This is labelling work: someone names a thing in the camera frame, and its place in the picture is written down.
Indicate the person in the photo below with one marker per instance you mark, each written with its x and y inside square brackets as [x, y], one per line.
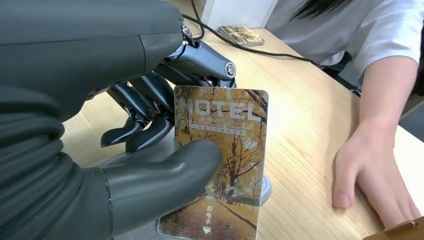
[348, 30]

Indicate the stack of hotel cards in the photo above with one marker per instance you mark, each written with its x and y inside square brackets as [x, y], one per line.
[242, 34]

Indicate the white desk shelf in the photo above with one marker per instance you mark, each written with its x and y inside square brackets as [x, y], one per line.
[238, 13]

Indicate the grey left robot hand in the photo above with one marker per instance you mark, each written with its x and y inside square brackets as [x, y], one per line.
[82, 43]

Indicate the autumn print hotel card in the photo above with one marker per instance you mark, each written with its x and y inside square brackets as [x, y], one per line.
[232, 126]

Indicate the wooden card organizer box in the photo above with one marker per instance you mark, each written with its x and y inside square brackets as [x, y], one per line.
[404, 230]

